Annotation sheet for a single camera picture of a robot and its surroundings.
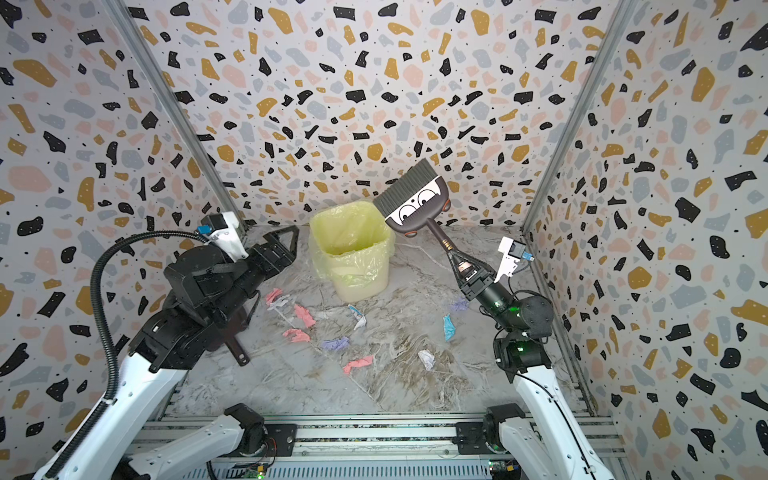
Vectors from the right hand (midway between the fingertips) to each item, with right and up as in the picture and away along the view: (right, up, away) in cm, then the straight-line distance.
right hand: (446, 255), depth 59 cm
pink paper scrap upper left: (-40, -19, +36) cm, 57 cm away
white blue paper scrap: (-22, -21, +36) cm, 47 cm away
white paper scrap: (-1, -30, +29) cm, 42 cm away
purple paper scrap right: (+11, -17, +41) cm, 45 cm away
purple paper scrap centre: (-29, -27, +31) cm, 50 cm away
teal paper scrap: (+6, -23, +36) cm, 43 cm away
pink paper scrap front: (-21, -31, +27) cm, 46 cm away
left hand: (-32, +5, 0) cm, 32 cm away
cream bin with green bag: (-27, +3, +45) cm, 52 cm away
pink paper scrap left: (-41, -25, +33) cm, 58 cm away
